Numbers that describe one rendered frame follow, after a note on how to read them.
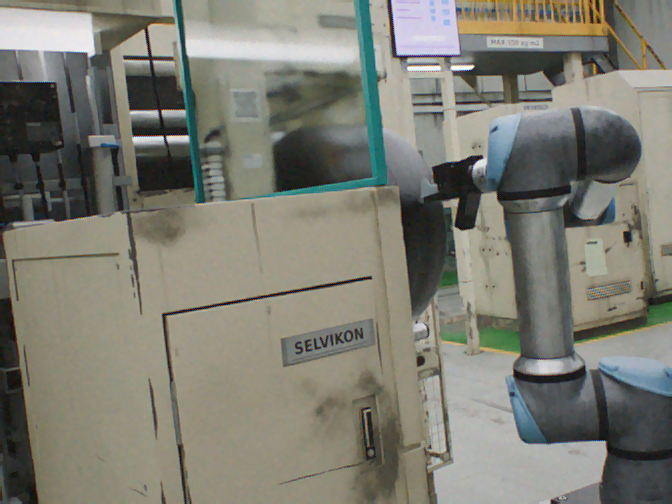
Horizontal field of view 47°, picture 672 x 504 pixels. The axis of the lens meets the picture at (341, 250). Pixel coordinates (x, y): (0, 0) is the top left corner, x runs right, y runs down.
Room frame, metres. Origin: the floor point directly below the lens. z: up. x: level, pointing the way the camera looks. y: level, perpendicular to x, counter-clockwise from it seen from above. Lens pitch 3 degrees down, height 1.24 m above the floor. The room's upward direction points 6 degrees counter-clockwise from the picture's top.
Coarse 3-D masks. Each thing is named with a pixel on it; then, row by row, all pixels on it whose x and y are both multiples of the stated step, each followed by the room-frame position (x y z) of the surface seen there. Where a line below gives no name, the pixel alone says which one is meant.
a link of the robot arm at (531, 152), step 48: (528, 144) 1.16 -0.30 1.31; (576, 144) 1.15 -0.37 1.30; (528, 192) 1.17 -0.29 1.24; (528, 240) 1.19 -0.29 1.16; (528, 288) 1.20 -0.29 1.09; (528, 336) 1.21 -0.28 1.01; (528, 384) 1.20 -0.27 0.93; (576, 384) 1.19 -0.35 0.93; (528, 432) 1.20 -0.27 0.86; (576, 432) 1.19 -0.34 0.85
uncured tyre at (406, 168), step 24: (384, 144) 1.90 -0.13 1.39; (408, 144) 1.95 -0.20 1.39; (408, 168) 1.87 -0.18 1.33; (408, 192) 1.83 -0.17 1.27; (408, 216) 1.81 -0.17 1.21; (432, 216) 1.86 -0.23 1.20; (408, 240) 1.81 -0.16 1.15; (432, 240) 1.86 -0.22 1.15; (408, 264) 1.82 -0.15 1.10; (432, 264) 1.87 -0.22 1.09; (432, 288) 1.91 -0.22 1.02
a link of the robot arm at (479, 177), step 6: (480, 162) 1.65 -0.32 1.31; (486, 162) 1.63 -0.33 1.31; (474, 168) 1.65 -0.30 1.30; (480, 168) 1.64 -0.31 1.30; (474, 174) 1.65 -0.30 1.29; (480, 174) 1.63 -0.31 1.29; (474, 180) 1.65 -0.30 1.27; (480, 180) 1.64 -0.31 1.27; (486, 180) 1.62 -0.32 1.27; (480, 186) 1.64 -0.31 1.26; (486, 186) 1.64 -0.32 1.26; (486, 192) 1.66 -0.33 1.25; (492, 192) 1.66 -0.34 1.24
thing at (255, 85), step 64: (192, 0) 1.44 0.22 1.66; (256, 0) 1.27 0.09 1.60; (320, 0) 1.13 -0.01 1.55; (192, 64) 1.46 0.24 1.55; (256, 64) 1.28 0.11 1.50; (320, 64) 1.14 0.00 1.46; (192, 128) 1.48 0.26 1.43; (256, 128) 1.30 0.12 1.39; (320, 128) 1.16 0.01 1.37; (256, 192) 1.32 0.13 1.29; (320, 192) 1.16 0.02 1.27
